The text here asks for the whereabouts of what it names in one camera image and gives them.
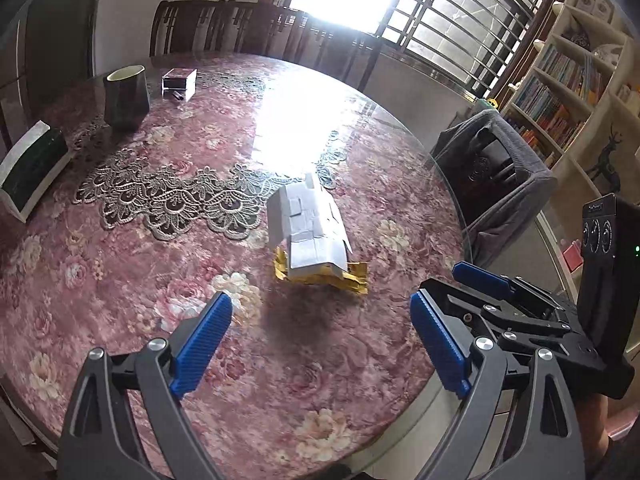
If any small silver box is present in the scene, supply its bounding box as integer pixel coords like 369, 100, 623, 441
161, 67, 198, 98

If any green and white tissue box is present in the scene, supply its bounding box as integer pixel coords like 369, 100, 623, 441
0, 121, 76, 223

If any pink floral tablecloth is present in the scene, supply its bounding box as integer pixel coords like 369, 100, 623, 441
0, 51, 471, 480

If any dark square cup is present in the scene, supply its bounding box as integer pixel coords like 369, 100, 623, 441
103, 64, 151, 131

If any window with metal grille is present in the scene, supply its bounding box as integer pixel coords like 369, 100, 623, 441
260, 0, 566, 97

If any dark wooden door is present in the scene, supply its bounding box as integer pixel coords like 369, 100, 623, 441
0, 0, 103, 111

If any yellow paper packet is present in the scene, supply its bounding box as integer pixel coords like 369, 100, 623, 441
272, 246, 370, 295

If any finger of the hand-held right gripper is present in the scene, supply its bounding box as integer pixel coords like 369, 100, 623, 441
452, 261, 577, 312
419, 279, 571, 356

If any row of colourful books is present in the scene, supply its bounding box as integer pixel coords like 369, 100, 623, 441
541, 44, 604, 100
502, 117, 562, 169
512, 77, 587, 149

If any person's right forearm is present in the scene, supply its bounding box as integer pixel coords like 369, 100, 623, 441
581, 395, 618, 480

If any lace doily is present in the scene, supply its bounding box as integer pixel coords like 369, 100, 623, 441
72, 130, 351, 242

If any white cardboard packaging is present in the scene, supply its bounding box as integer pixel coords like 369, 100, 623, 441
266, 172, 353, 281

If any dark wooden dining chair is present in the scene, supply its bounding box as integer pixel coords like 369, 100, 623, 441
295, 25, 386, 92
465, 124, 518, 198
150, 0, 221, 56
215, 2, 303, 66

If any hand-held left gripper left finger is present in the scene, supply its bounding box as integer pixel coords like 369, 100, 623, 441
57, 291, 233, 480

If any cream bookshelf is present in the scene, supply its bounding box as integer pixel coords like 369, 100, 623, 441
492, 0, 640, 281

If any chair with grey cloth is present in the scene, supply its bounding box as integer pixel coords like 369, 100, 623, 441
430, 108, 558, 266

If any round glass-topped dining table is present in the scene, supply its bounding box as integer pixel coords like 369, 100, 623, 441
0, 50, 473, 480

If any dark animal figurine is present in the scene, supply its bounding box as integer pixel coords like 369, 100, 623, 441
587, 127, 624, 182

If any red box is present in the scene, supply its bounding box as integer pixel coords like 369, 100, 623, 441
562, 240, 584, 273

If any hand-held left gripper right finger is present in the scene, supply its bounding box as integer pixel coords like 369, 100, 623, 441
410, 291, 586, 480

